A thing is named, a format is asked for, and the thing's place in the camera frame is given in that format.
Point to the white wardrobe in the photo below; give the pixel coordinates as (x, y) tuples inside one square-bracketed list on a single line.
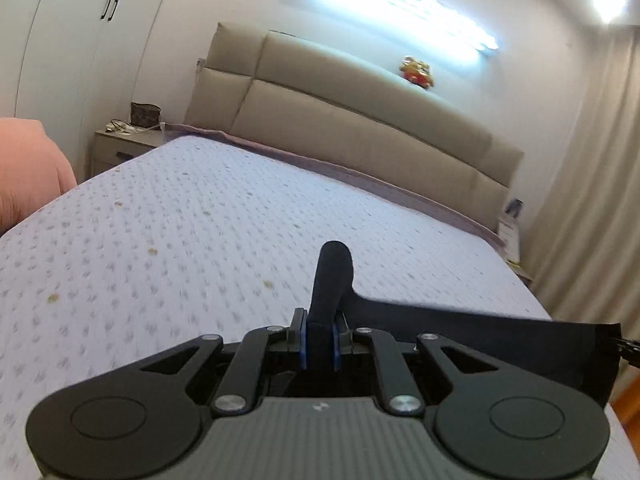
[(75, 60)]

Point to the navy hoodie with white stripes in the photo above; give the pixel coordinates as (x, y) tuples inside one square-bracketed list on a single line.
[(500, 330)]

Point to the bed with dotted white sheet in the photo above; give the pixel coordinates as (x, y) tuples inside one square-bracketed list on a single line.
[(175, 240)]

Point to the small beige nightstand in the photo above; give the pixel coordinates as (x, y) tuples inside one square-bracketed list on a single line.
[(522, 272)]

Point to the beige padded headboard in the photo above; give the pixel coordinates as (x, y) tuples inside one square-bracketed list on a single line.
[(325, 110)]

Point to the pink cushion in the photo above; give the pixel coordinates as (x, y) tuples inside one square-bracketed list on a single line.
[(30, 170)]

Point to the grey nightstand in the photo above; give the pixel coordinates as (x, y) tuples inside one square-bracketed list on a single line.
[(115, 152)]

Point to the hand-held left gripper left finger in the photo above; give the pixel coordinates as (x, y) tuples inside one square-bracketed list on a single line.
[(301, 342)]

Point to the red and yellow plush toy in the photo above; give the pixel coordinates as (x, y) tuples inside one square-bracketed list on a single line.
[(416, 72)]

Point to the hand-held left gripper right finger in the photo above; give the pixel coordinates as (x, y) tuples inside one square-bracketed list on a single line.
[(336, 347)]

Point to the long wall light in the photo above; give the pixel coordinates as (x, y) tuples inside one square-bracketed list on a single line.
[(400, 0)]

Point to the beige curtain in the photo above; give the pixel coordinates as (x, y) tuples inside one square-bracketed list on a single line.
[(590, 185)]

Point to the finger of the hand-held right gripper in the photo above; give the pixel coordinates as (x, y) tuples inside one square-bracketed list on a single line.
[(630, 347)]

